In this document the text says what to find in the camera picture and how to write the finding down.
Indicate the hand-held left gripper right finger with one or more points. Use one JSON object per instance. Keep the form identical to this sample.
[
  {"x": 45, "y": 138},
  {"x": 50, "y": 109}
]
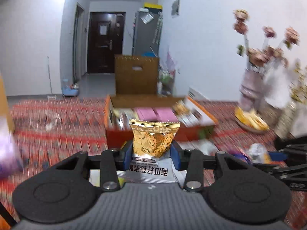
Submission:
[{"x": 175, "y": 154}]

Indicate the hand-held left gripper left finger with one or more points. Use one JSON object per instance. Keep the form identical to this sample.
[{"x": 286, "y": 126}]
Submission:
[{"x": 127, "y": 155}]

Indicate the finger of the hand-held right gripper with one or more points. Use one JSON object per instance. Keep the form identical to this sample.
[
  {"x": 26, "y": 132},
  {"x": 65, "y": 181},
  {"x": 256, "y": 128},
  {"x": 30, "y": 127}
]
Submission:
[
  {"x": 283, "y": 170},
  {"x": 295, "y": 149}
]

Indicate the orange cardboard box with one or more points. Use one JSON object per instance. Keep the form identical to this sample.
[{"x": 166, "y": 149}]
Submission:
[{"x": 115, "y": 136}]

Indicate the golden cracker snack packet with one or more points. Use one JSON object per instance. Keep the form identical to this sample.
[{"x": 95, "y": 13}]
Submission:
[{"x": 153, "y": 141}]

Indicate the white yellow snack packet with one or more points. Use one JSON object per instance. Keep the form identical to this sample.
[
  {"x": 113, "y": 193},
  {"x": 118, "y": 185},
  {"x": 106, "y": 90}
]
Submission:
[{"x": 258, "y": 151}]

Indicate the pink snack packet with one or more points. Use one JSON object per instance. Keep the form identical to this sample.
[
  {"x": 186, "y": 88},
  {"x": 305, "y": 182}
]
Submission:
[
  {"x": 145, "y": 113},
  {"x": 165, "y": 115}
]

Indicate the white floral vase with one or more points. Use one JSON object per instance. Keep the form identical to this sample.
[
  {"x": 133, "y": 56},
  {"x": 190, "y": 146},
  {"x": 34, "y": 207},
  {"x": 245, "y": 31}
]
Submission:
[{"x": 292, "y": 122}]

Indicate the dark red snack packet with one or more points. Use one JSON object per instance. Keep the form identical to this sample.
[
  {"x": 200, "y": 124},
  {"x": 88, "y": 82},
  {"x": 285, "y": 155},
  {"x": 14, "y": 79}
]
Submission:
[{"x": 237, "y": 155}]

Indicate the plate of orange peels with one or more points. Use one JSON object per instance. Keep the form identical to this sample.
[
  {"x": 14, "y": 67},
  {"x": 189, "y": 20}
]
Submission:
[{"x": 251, "y": 122}]

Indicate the white flat board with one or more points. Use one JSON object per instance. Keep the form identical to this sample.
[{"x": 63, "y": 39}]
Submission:
[{"x": 197, "y": 93}]

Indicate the patterned red tablecloth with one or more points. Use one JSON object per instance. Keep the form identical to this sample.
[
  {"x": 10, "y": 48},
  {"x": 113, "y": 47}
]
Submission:
[{"x": 60, "y": 143}]

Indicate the brown cardboard carton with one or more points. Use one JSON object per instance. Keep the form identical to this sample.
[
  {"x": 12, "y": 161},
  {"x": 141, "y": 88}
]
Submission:
[{"x": 136, "y": 81}]

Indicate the pink ceramic vase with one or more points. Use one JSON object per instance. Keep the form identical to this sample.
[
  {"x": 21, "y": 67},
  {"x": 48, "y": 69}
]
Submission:
[{"x": 250, "y": 88}]

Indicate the blue pet feeder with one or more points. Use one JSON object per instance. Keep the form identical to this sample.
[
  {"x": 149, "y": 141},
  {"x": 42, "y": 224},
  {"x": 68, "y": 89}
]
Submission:
[{"x": 70, "y": 89}]

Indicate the dried pink roses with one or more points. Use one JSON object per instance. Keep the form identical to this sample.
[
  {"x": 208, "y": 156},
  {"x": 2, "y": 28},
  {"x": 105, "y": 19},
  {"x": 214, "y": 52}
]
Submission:
[{"x": 261, "y": 52}]

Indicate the dark front door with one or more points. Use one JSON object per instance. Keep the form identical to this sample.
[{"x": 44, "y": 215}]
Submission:
[{"x": 105, "y": 43}]

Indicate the purple tissue pack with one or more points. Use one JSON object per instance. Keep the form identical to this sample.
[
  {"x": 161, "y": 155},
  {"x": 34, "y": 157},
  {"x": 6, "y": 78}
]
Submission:
[{"x": 9, "y": 153}]

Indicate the grey refrigerator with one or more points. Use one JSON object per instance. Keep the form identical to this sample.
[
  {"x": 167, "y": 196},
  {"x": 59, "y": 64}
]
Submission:
[{"x": 146, "y": 38}]

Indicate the grey interior door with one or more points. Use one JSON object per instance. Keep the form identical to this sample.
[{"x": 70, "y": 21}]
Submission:
[{"x": 78, "y": 43}]

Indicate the white folded umbrella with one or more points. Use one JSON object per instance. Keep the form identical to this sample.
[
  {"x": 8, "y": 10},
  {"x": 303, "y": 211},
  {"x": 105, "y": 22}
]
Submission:
[{"x": 158, "y": 28}]

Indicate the yellow thermos jug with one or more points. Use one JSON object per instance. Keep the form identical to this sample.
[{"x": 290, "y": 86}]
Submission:
[{"x": 4, "y": 103}]

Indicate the paper sheet on refrigerator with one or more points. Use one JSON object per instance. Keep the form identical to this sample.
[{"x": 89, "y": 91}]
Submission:
[{"x": 146, "y": 18}]

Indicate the yellow box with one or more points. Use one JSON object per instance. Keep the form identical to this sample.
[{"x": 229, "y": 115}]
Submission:
[{"x": 153, "y": 6}]

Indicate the wall fuse panel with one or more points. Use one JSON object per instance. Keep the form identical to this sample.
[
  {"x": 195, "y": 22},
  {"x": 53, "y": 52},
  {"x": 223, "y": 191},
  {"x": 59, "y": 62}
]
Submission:
[{"x": 176, "y": 7}]

